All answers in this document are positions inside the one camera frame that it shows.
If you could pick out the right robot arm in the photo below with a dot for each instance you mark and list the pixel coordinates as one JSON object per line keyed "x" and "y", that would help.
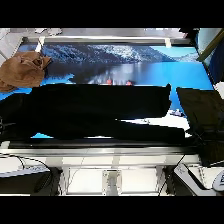
{"x": 186, "y": 181}

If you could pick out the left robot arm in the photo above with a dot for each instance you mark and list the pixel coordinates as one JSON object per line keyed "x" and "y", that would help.
{"x": 20, "y": 183}

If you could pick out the brown garment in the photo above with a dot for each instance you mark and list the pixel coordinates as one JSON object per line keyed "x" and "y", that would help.
{"x": 23, "y": 70}

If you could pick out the black garment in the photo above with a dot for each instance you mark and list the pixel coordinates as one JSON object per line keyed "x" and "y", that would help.
{"x": 11, "y": 113}

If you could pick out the black pants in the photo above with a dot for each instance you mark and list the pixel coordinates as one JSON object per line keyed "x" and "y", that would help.
{"x": 100, "y": 106}

